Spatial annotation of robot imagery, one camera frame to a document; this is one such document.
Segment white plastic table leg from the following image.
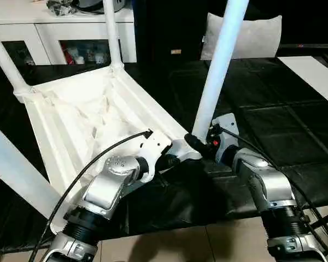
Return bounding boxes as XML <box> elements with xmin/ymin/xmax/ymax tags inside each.
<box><xmin>102</xmin><ymin>0</ymin><xmax>126</xmax><ymax>72</ymax></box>
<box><xmin>0</xmin><ymin>118</ymin><xmax>64</xmax><ymax>221</ymax></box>
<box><xmin>0</xmin><ymin>27</ymin><xmax>35</xmax><ymax>103</ymax></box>
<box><xmin>190</xmin><ymin>0</ymin><xmax>250</xmax><ymax>144</ymax></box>

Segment white plastic table top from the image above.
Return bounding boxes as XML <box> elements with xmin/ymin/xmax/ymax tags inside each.
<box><xmin>13</xmin><ymin>63</ymin><xmax>203</xmax><ymax>235</ymax></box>

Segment black table mat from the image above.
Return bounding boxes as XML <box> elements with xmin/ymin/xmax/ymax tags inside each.
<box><xmin>0</xmin><ymin>57</ymin><xmax>328</xmax><ymax>256</ymax></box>

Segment grey cushion with metal fittings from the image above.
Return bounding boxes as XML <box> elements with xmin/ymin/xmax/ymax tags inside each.
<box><xmin>201</xmin><ymin>12</ymin><xmax>283</xmax><ymax>61</ymax></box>

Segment white flat board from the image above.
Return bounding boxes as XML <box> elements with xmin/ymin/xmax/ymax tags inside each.
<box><xmin>278</xmin><ymin>56</ymin><xmax>328</xmax><ymax>109</ymax></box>

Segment black metal table leg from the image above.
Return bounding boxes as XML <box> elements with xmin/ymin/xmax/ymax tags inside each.
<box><xmin>310</xmin><ymin>210</ymin><xmax>328</xmax><ymax>230</ymax></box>

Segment black bar with red light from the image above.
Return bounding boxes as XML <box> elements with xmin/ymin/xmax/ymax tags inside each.
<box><xmin>280</xmin><ymin>43</ymin><xmax>328</xmax><ymax>49</ymax></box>

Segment white glass-door cabinet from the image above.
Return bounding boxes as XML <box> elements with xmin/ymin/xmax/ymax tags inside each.
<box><xmin>0</xmin><ymin>5</ymin><xmax>137</xmax><ymax>66</ymax></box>

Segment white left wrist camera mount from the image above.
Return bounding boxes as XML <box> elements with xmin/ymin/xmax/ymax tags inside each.
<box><xmin>138</xmin><ymin>130</ymin><xmax>172</xmax><ymax>183</ymax></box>

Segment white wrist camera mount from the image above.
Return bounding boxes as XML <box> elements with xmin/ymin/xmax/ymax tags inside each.
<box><xmin>212</xmin><ymin>112</ymin><xmax>240</xmax><ymax>162</ymax></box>
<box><xmin>138</xmin><ymin>130</ymin><xmax>172</xmax><ymax>183</ymax></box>

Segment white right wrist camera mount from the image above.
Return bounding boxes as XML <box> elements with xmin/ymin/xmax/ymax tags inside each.
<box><xmin>212</xmin><ymin>112</ymin><xmax>240</xmax><ymax>162</ymax></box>

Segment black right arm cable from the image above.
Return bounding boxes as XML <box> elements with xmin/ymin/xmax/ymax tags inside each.
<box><xmin>218</xmin><ymin>124</ymin><xmax>328</xmax><ymax>262</ymax></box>

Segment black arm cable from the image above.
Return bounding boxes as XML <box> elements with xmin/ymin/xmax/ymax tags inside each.
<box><xmin>27</xmin><ymin>128</ymin><xmax>154</xmax><ymax>262</ymax></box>
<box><xmin>218</xmin><ymin>124</ymin><xmax>328</xmax><ymax>262</ymax></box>

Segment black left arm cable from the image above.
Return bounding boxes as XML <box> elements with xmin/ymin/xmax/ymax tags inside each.
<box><xmin>27</xmin><ymin>128</ymin><xmax>154</xmax><ymax>262</ymax></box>

